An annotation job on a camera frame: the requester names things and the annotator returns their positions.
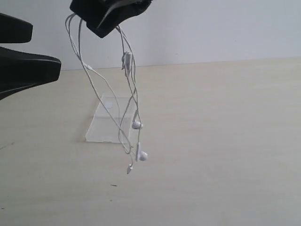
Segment white wired earphones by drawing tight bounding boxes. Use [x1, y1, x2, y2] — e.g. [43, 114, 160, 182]
[65, 13, 149, 175]

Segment clear plastic storage case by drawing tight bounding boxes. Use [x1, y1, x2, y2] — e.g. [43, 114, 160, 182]
[86, 94, 136, 143]

